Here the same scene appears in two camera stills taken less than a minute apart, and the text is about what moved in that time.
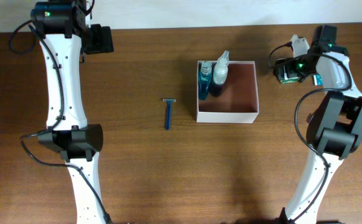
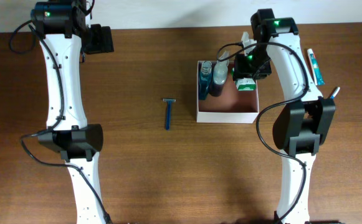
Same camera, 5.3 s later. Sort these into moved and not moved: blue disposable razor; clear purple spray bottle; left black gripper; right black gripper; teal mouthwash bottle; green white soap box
Moved: right black gripper; green white soap box
Not moved: teal mouthwash bottle; blue disposable razor; clear purple spray bottle; left black gripper
